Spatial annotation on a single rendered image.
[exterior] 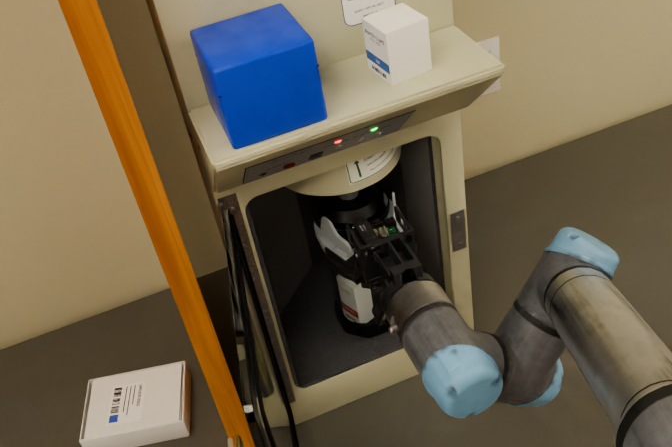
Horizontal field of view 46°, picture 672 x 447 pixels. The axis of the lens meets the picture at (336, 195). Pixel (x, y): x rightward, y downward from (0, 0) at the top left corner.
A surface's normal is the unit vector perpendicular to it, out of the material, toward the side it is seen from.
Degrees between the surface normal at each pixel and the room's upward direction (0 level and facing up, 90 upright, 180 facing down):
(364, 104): 0
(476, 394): 92
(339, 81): 0
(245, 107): 90
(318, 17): 90
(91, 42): 90
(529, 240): 0
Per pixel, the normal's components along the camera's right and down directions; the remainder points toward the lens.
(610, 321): -0.35, -0.90
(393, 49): 0.46, 0.49
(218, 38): -0.15, -0.78
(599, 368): -0.94, -0.33
